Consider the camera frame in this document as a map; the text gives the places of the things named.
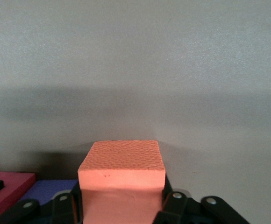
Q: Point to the orange foam cube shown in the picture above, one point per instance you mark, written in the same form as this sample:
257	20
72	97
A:
121	163

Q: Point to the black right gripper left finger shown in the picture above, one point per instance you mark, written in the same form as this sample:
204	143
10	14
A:
60	210

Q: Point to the red foam cube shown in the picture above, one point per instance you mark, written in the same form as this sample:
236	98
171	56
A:
14	186

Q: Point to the purple foam cube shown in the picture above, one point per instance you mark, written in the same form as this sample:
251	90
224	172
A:
46	189

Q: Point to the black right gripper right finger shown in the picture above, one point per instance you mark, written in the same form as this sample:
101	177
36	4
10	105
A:
177	210

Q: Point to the brown table cover sheet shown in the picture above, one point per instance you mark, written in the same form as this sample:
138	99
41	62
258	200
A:
149	70

